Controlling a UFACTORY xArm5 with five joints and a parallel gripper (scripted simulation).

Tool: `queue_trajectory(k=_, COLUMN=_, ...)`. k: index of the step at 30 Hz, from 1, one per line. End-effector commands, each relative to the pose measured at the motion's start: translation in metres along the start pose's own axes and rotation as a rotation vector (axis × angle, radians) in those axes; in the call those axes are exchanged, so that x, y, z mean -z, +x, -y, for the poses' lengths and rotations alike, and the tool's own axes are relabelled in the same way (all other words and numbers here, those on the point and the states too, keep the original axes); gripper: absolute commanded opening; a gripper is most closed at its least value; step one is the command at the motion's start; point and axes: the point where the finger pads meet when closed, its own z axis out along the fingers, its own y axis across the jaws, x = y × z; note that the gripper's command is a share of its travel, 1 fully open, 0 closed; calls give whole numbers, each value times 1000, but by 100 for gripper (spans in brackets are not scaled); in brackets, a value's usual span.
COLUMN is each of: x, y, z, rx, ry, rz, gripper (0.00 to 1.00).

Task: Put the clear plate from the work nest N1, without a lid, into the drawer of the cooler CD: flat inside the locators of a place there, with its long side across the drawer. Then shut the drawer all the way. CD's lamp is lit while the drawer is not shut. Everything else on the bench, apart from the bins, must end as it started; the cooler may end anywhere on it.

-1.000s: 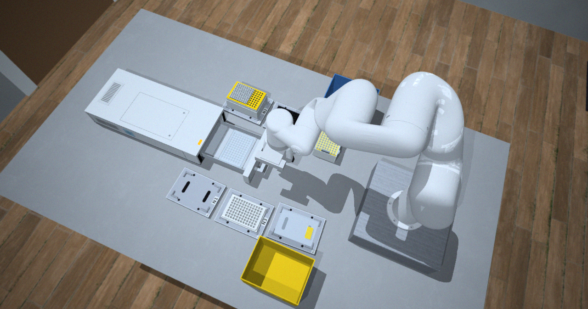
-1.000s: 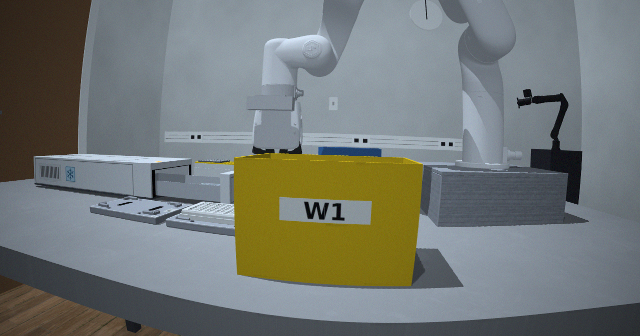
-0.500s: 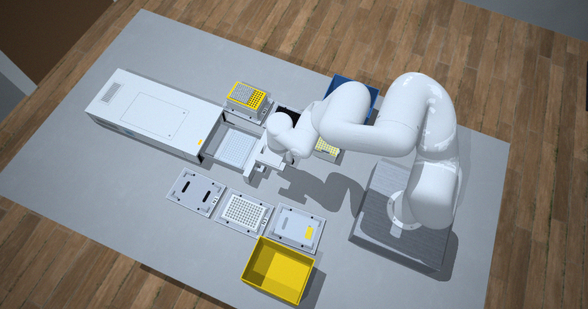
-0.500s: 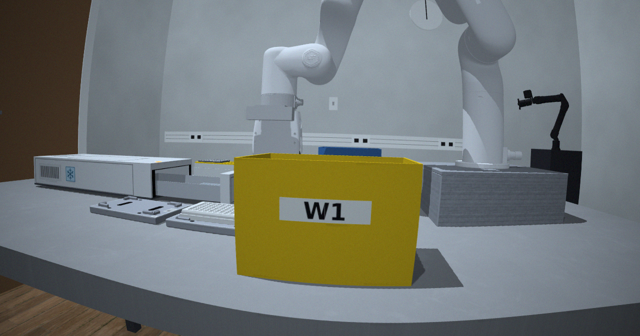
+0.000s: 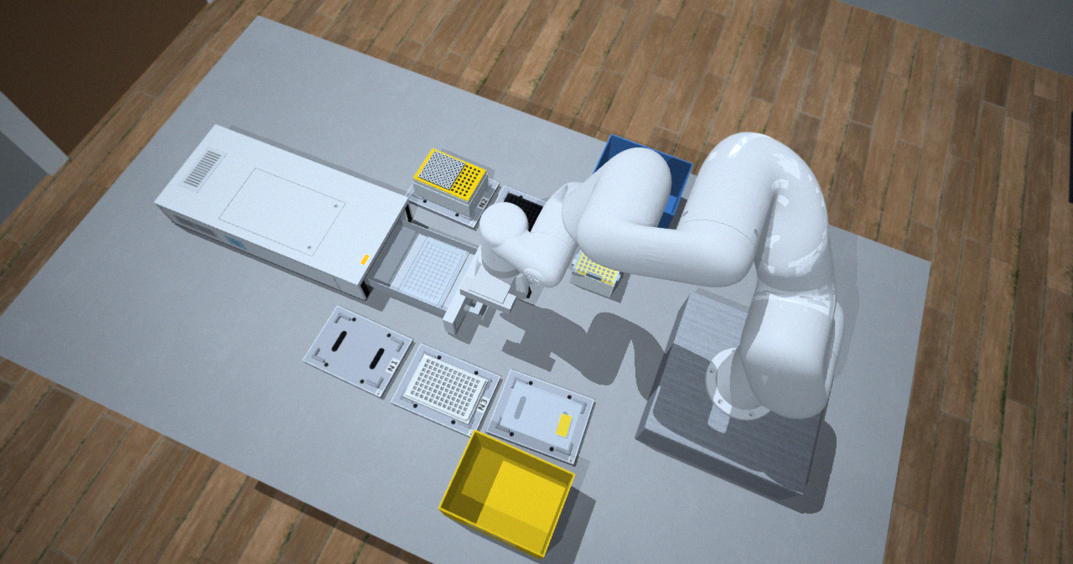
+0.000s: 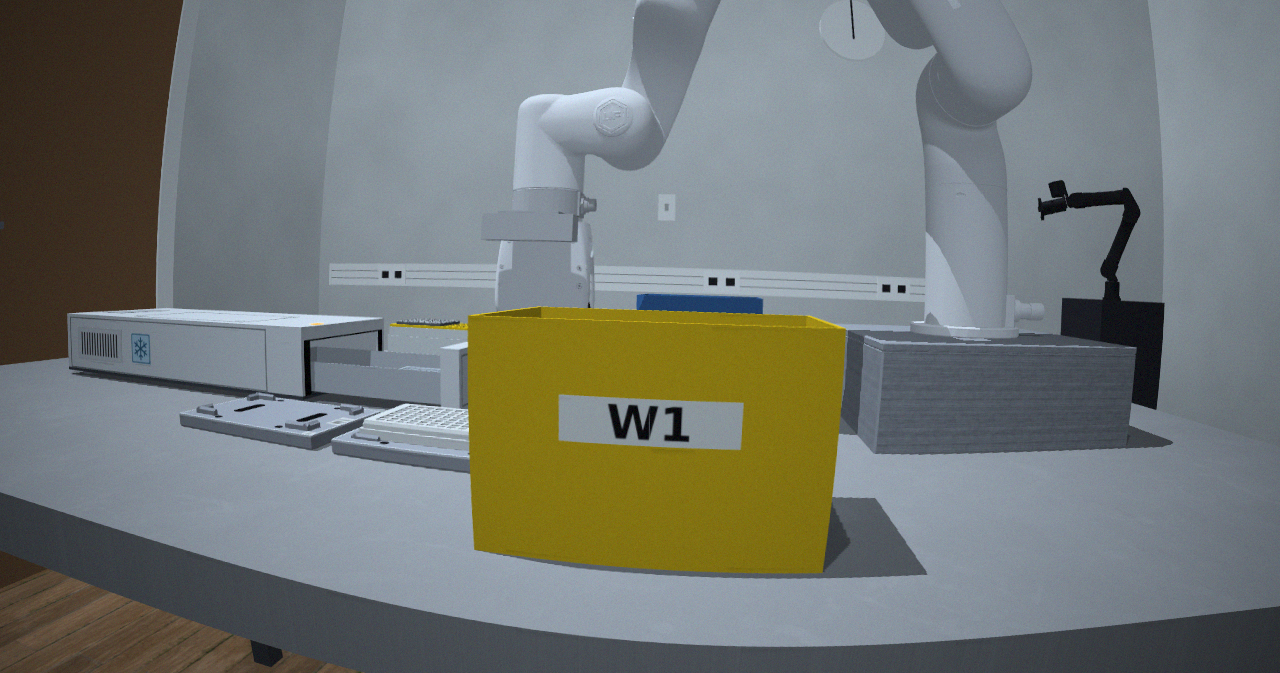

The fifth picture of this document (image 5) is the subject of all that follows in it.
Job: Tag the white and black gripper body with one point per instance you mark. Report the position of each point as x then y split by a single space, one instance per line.
520 285

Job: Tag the blue open-top bin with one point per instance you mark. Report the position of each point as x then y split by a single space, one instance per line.
680 171

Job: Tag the black microplate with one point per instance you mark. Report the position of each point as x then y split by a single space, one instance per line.
531 209

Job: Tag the yellow bin with label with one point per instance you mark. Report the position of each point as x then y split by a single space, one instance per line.
507 491

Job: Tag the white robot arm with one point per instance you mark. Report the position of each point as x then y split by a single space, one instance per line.
793 332

